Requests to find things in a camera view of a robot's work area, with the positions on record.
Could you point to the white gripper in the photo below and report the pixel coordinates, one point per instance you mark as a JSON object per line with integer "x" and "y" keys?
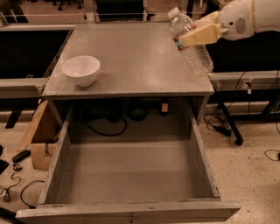
{"x": 236, "y": 23}

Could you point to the clear plastic water bottle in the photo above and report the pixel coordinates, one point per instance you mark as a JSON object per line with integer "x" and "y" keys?
{"x": 196, "y": 56}

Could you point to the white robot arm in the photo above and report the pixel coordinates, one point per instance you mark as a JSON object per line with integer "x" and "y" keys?
{"x": 266, "y": 16}

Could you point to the open grey wooden drawer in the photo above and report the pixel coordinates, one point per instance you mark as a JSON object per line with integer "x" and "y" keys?
{"x": 155, "y": 173}

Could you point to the black metal table leg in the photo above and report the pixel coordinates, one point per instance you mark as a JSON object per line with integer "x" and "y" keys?
{"x": 238, "y": 136}

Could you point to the white ceramic bowl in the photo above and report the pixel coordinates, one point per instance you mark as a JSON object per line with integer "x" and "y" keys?
{"x": 82, "y": 70}

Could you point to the black office chair base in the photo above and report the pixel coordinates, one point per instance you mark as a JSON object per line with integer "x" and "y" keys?
{"x": 60, "y": 3}

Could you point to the brown cardboard box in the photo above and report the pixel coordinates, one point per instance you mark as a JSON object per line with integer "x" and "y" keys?
{"x": 41, "y": 136}

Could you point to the black device on floor left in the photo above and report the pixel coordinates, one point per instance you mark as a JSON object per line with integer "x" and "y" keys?
{"x": 21, "y": 156}

